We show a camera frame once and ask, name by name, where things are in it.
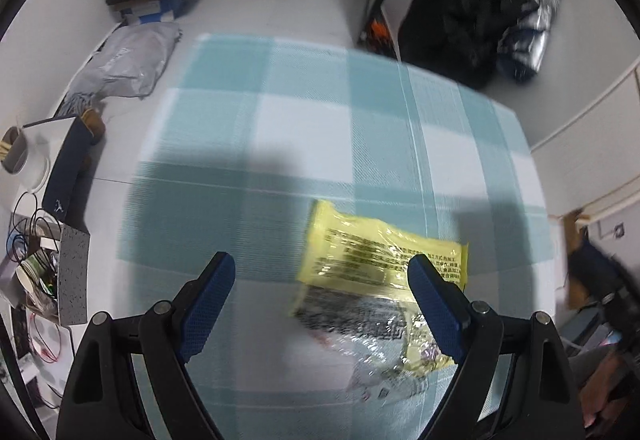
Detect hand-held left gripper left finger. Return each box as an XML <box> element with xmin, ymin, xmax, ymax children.
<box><xmin>56</xmin><ymin>251</ymin><xmax>237</xmax><ymax>440</ymax></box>

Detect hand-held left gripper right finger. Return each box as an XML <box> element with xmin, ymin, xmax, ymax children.
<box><xmin>407</xmin><ymin>254</ymin><xmax>587</xmax><ymax>440</ymax></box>

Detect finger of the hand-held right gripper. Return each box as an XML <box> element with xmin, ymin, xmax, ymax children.
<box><xmin>567</xmin><ymin>243</ymin><xmax>620</xmax><ymax>283</ymax></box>

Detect clear printed wrapper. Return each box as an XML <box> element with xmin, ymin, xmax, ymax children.
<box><xmin>300</xmin><ymin>290</ymin><xmax>456</xmax><ymax>403</ymax></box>

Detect yellow plastic wrapper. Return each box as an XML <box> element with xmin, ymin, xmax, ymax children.
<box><xmin>294</xmin><ymin>199</ymin><xmax>471</xmax><ymax>321</ymax></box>

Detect white wood-trimmed cabinet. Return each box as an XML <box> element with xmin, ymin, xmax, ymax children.
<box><xmin>530</xmin><ymin>55</ymin><xmax>640</xmax><ymax>221</ymax></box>

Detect grey speckled box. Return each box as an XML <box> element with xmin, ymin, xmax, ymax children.
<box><xmin>57</xmin><ymin>226</ymin><xmax>91</xmax><ymax>326</ymax></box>

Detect paper cup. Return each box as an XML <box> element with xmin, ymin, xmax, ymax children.
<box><xmin>15</xmin><ymin>255</ymin><xmax>48</xmax><ymax>291</ymax></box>

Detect white and navy box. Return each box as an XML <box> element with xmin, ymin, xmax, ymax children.
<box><xmin>22</xmin><ymin>116</ymin><xmax>93</xmax><ymax>226</ymax></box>

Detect teal checked tablecloth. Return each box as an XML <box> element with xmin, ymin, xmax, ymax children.
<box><xmin>116</xmin><ymin>33</ymin><xmax>556</xmax><ymax>440</ymax></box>

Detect small brown wooden block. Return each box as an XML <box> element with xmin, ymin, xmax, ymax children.
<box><xmin>80</xmin><ymin>109</ymin><xmax>105</xmax><ymax>146</ymax></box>

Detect white frosted cup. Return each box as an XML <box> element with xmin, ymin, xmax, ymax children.
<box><xmin>17</xmin><ymin>143</ymin><xmax>51</xmax><ymax>191</ymax></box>

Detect silver folding umbrella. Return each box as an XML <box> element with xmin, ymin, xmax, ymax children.
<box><xmin>497</xmin><ymin>0</ymin><xmax>571</xmax><ymax>82</ymax></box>

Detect grey striped cloth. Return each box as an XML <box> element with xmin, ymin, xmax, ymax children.
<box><xmin>57</xmin><ymin>90</ymin><xmax>101</xmax><ymax>118</ymax></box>

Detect grey mailing bag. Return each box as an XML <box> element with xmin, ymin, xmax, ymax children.
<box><xmin>70</xmin><ymin>23</ymin><xmax>181</xmax><ymax>100</ymax></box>

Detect black hanging bag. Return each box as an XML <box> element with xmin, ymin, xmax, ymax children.
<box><xmin>397</xmin><ymin>0</ymin><xmax>556</xmax><ymax>90</ymax></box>

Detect blue storage box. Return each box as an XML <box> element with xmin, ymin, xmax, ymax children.
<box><xmin>117</xmin><ymin>0</ymin><xmax>193</xmax><ymax>24</ymax></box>

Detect red cable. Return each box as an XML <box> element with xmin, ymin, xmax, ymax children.
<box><xmin>27</xmin><ymin>313</ymin><xmax>68</xmax><ymax>363</ymax></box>

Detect black cables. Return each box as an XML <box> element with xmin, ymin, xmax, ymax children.
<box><xmin>10</xmin><ymin>193</ymin><xmax>66</xmax><ymax>266</ymax></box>

